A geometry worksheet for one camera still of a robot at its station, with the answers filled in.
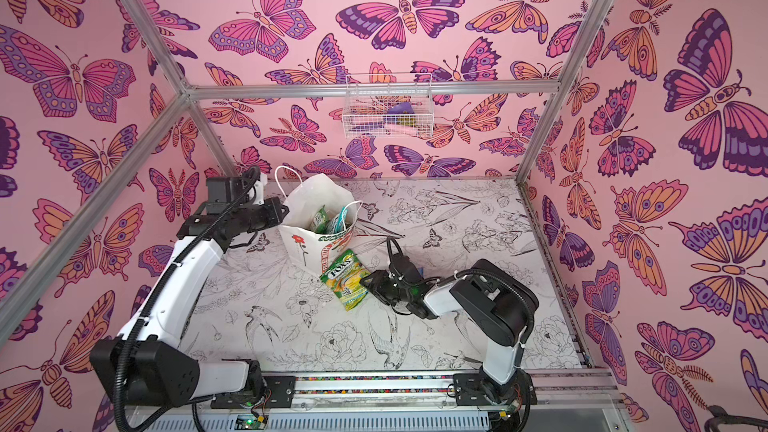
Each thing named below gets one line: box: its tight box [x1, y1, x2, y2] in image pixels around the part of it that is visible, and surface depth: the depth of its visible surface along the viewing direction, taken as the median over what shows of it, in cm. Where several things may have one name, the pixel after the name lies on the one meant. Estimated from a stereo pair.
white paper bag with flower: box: [275, 165, 363, 277], surface depth 86 cm
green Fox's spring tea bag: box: [319, 249, 371, 311], surface depth 92 cm
